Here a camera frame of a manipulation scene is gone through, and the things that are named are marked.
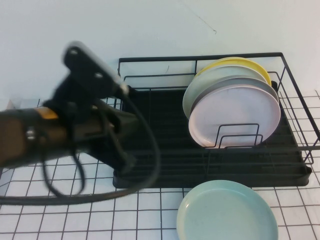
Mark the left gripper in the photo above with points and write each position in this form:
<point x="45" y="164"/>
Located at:
<point x="85" y="130"/>

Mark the mint green plate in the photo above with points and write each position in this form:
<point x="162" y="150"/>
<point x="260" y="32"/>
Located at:
<point x="225" y="215"/>

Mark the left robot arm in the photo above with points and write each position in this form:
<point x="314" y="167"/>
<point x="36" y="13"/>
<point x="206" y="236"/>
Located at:
<point x="15" y="140"/>

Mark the pale white plate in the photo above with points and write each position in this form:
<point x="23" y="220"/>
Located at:
<point x="200" y="92"/>

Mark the pink plate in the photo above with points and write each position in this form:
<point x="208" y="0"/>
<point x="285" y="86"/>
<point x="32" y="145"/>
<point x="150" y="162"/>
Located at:
<point x="232" y="112"/>

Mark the grey plate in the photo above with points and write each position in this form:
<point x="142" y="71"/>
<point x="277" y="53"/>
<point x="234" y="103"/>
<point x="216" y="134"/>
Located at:
<point x="240" y="80"/>

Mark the yellow plate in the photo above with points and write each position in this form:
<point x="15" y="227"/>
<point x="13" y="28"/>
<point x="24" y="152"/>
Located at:
<point x="257" y="67"/>

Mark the black plastic drain tray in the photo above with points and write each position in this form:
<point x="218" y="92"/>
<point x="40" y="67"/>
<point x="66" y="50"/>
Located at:
<point x="175" y="180"/>

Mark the white black-grid tablecloth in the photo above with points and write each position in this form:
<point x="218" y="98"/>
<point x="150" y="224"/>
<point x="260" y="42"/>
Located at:
<point x="125" y="220"/>

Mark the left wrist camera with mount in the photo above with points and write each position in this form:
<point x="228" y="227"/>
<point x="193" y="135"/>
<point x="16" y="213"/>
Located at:
<point x="85" y="67"/>

